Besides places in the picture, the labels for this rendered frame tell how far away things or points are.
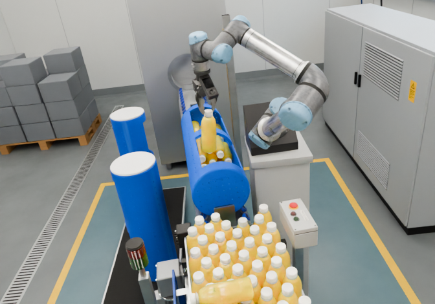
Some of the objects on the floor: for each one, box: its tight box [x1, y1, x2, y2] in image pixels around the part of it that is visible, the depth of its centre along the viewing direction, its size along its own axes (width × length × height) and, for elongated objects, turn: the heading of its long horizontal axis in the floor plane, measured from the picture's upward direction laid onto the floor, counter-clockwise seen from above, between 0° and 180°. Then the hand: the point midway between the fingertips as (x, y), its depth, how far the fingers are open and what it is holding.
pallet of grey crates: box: [0, 46, 102, 155], centre depth 503 cm, size 120×80×119 cm
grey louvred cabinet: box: [322, 3, 435, 235], centre depth 344 cm, size 54×215×145 cm, turn 14°
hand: (208, 111), depth 162 cm, fingers closed on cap, 4 cm apart
